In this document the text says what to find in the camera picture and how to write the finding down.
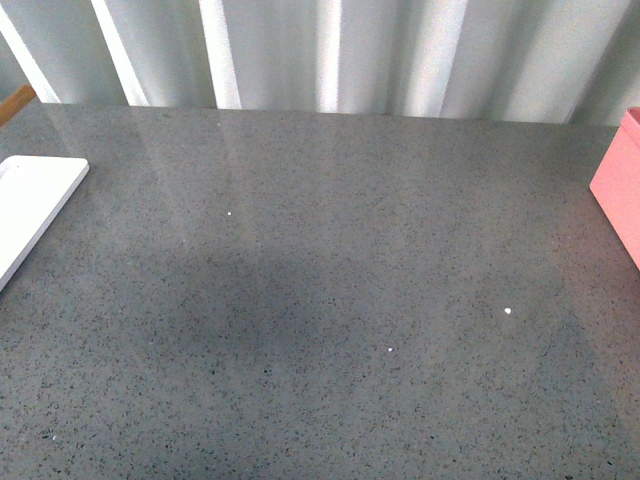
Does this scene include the white rack base board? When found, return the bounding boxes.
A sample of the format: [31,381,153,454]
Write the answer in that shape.
[1,155,90,286]

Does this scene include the pink box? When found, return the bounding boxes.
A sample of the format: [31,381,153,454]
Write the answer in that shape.
[589,107,640,267]

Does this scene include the white pleated curtain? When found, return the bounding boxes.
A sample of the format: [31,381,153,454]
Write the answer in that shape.
[1,1,639,125]

